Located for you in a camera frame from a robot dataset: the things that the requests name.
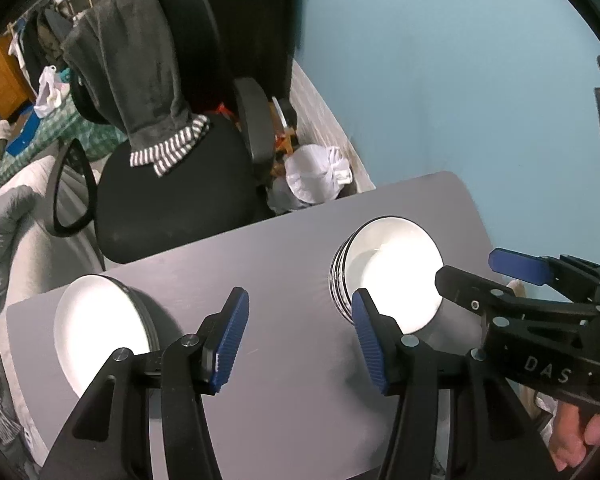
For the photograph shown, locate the white plate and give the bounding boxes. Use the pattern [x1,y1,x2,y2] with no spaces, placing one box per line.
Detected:
[120,282,160,356]
[54,274,153,398]

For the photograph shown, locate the person's right hand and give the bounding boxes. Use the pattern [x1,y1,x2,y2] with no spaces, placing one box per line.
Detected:
[550,400,600,472]

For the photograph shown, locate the blue box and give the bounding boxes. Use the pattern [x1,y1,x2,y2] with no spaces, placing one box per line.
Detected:
[5,105,42,157]

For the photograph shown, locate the orange tool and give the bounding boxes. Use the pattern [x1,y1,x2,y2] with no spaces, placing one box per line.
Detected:
[274,125,302,162]

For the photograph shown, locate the small white plastic bag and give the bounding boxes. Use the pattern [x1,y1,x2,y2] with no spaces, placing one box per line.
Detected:
[34,66,74,119]

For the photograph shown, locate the green checked bag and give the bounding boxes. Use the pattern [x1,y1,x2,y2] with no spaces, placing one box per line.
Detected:
[0,95,127,186]

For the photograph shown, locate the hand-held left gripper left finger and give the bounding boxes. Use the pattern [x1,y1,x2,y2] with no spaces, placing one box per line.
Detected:
[40,287,250,480]

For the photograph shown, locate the dark hanging clothes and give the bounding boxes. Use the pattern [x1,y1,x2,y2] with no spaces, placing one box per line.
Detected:
[10,7,77,77]

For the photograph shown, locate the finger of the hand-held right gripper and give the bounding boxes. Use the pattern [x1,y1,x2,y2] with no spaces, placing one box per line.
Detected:
[435,265,600,332]
[488,247,600,302]

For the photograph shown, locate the grey garment with striped cuff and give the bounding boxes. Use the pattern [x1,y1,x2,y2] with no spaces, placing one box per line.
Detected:
[60,0,211,178]

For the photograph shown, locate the white ribbed bowl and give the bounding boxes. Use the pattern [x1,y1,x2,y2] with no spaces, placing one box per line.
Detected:
[341,217,446,335]
[328,240,354,324]

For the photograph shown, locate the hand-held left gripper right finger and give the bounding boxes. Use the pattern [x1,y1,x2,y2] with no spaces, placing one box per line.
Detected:
[351,288,561,480]

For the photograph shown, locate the wooden cabinet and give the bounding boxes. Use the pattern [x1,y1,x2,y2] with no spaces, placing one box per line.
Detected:
[0,35,37,117]

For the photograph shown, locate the black office chair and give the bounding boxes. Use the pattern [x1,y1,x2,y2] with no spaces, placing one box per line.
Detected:
[52,0,276,266]

